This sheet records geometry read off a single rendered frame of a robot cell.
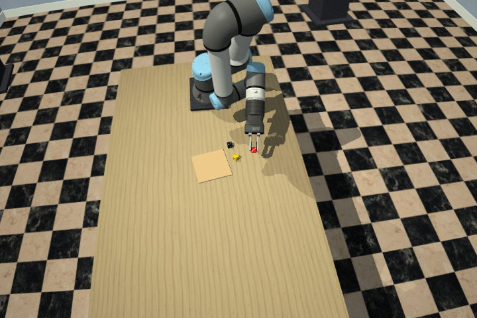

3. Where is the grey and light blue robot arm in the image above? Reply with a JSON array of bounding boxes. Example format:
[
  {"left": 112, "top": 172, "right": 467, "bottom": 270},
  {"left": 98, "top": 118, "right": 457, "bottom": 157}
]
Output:
[{"left": 192, "top": 0, "right": 274, "bottom": 110}]

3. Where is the tan flat mat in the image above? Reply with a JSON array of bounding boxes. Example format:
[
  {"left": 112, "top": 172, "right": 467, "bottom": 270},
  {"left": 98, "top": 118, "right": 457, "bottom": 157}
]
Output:
[{"left": 191, "top": 149, "right": 232, "bottom": 184}]

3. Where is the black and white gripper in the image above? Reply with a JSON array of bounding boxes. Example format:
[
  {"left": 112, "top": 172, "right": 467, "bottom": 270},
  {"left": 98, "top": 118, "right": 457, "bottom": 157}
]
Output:
[{"left": 244, "top": 87, "right": 265, "bottom": 151}]

